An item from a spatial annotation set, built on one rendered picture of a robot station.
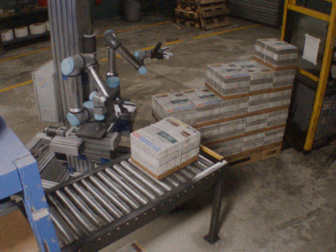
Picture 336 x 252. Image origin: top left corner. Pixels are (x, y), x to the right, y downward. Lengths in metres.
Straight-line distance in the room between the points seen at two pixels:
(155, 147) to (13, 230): 1.00
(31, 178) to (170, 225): 2.00
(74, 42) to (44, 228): 1.70
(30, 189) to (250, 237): 2.17
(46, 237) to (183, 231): 1.78
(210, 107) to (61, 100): 1.33
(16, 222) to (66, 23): 1.51
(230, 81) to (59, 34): 1.56
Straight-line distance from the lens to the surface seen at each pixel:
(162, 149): 2.14
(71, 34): 2.72
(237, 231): 3.08
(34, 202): 1.31
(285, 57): 3.53
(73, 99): 2.56
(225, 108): 3.29
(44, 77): 2.92
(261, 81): 3.43
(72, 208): 2.11
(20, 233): 2.04
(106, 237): 1.97
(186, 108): 3.06
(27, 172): 1.22
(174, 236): 2.98
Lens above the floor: 2.22
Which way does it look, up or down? 30 degrees down
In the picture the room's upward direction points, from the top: straight up
